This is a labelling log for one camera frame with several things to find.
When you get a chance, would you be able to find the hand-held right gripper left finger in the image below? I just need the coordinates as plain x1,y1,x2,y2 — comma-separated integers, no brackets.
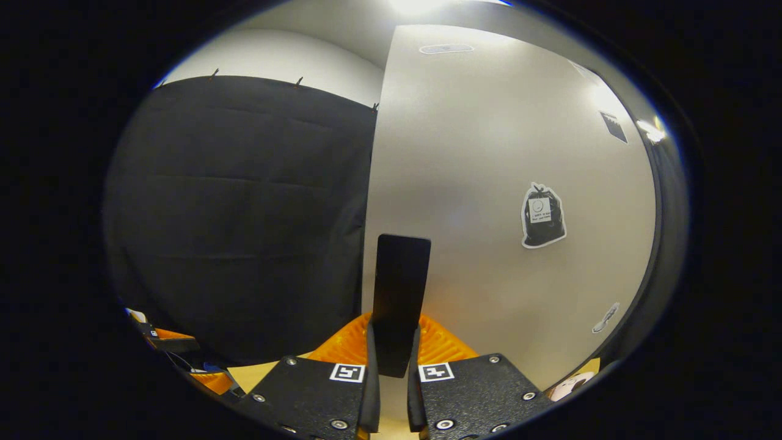
241,313,381,440

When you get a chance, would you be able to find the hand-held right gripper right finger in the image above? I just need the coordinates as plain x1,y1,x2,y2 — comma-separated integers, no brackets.
406,315,554,440

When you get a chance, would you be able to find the black door handle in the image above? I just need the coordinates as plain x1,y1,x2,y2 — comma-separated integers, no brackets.
371,234,432,378

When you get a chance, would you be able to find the grey cabinet door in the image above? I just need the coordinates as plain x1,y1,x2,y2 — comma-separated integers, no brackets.
360,24,659,424

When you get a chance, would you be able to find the small white object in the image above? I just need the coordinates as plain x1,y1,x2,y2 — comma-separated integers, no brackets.
549,361,602,402

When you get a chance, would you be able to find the black backdrop cloth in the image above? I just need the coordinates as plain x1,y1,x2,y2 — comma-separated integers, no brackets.
104,75,378,367

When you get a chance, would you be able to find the ceiling light panel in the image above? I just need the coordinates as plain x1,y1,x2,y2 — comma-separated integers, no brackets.
390,0,450,17

